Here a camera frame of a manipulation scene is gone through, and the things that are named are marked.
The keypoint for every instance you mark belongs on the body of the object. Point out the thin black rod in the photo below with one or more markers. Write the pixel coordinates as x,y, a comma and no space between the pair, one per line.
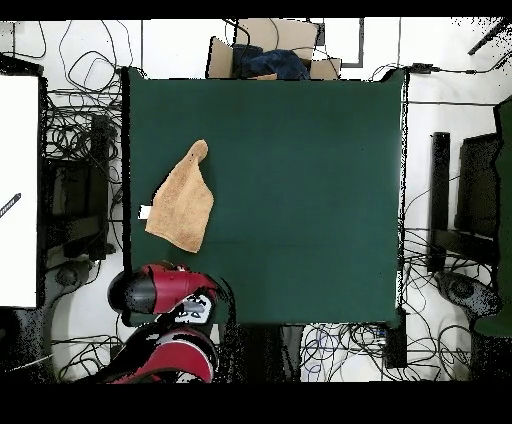
486,40

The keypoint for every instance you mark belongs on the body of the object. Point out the dark blue garment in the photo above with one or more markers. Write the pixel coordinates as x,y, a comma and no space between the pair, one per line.
276,62

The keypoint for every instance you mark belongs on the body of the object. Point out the black upright bar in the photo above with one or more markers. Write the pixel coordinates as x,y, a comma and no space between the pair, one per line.
440,180

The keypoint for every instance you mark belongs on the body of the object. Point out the black power strip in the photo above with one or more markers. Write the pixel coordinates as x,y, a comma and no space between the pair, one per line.
395,340

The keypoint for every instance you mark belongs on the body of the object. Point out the green cloth covered table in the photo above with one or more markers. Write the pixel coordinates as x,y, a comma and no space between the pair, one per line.
504,200

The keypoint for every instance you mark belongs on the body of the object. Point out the white board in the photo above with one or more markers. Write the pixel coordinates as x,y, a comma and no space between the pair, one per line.
18,140

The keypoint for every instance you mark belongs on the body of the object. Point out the tan terry towel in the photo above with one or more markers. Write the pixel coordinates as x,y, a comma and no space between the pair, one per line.
184,200

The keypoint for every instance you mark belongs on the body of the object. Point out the black marker pen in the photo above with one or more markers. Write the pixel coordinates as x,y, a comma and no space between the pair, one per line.
10,204

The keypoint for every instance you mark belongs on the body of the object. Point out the dark green table cloth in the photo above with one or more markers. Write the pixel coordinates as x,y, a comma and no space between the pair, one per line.
280,180

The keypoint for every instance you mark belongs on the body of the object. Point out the black furniture frame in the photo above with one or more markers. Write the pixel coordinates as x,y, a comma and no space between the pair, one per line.
98,160

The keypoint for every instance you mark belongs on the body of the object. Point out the brown cardboard box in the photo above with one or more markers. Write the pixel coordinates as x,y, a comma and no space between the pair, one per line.
280,34

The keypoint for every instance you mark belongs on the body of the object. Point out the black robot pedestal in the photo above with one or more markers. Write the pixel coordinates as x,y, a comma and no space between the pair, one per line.
260,352

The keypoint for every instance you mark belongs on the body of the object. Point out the black power adapter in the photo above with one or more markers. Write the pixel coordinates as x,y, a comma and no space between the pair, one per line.
421,68

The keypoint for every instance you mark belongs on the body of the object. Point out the thin black floor frame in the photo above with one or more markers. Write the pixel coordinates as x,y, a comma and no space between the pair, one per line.
361,44

